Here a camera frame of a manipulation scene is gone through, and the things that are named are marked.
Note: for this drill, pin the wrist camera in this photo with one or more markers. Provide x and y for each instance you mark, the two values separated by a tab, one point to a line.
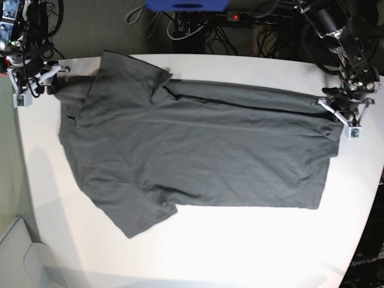
22	100
353	132

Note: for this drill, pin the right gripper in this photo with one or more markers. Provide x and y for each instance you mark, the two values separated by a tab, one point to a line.
36	77

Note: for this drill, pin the black power strip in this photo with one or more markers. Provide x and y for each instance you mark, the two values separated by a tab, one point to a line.
252	19

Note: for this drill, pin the blue box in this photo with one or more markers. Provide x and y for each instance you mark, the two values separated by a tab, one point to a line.
186	5

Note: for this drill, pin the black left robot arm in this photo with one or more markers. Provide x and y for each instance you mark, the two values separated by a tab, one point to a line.
329	21

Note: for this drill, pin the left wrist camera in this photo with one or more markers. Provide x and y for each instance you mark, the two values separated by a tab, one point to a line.
353	132

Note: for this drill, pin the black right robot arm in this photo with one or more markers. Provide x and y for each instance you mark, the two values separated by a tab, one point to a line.
27	50

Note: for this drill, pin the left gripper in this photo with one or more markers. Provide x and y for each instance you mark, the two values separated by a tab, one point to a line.
348	111

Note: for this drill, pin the grey t-shirt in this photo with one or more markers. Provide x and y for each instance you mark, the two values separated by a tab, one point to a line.
140	143

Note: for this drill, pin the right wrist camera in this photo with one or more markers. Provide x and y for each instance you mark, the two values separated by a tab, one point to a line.
22	100

